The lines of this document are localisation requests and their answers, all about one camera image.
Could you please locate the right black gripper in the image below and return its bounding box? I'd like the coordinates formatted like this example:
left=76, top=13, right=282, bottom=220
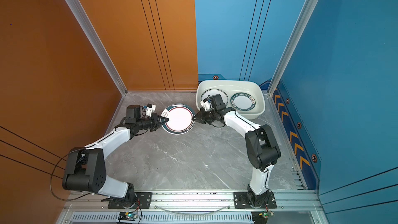
left=191, top=108, right=218, bottom=125

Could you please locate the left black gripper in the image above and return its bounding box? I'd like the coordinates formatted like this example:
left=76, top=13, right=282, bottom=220
left=137, top=114, right=170, bottom=132

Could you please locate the green red rim plate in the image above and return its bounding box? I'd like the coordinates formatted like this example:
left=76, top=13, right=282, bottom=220
left=161, top=104, right=195, bottom=135

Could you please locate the red character plate front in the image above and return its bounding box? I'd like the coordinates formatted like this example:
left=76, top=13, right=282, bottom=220
left=201, top=89, right=229, bottom=106

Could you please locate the green lettered plate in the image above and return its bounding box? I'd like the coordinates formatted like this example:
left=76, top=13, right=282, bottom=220
left=230, top=92, right=256, bottom=112

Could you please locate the white plastic bin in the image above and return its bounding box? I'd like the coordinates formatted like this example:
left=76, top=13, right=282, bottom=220
left=196, top=80, right=265, bottom=120

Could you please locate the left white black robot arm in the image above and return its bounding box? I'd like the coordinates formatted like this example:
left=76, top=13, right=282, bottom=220
left=62, top=104, right=169, bottom=208

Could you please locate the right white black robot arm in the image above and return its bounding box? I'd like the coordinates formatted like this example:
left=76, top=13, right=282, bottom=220
left=192, top=94, right=282, bottom=208

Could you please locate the left green circuit board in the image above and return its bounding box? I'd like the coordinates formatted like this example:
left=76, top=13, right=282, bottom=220
left=118, top=212, right=139, bottom=224

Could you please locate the right circuit board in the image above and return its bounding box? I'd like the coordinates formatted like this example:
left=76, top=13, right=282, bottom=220
left=251, top=212, right=269, bottom=224

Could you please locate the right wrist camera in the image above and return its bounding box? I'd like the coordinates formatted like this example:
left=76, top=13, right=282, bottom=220
left=201, top=97, right=213, bottom=112

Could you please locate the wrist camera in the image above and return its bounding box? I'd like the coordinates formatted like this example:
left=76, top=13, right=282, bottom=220
left=144, top=104, right=156, bottom=117
left=201, top=97, right=213, bottom=112

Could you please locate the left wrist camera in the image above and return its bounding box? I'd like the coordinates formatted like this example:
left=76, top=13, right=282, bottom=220
left=144, top=104, right=156, bottom=117

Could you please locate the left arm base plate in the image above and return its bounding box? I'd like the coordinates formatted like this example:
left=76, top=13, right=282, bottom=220
left=107, top=192, right=152, bottom=210

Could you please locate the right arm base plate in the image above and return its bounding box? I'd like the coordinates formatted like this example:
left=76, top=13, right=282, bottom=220
left=233, top=191, right=277, bottom=209

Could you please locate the aluminium front rail frame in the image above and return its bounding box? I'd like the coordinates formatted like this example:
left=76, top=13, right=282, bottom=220
left=56, top=190, right=328, bottom=224

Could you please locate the left aluminium corner post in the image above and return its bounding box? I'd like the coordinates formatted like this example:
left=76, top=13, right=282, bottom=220
left=65, top=0, right=127, bottom=96

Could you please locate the aluminium corner post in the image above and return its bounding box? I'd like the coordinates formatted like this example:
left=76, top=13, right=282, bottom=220
left=267, top=0, right=319, bottom=96
left=65, top=0, right=127, bottom=96

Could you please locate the right aluminium corner post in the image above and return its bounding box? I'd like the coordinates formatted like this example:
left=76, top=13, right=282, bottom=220
left=267, top=0, right=319, bottom=96

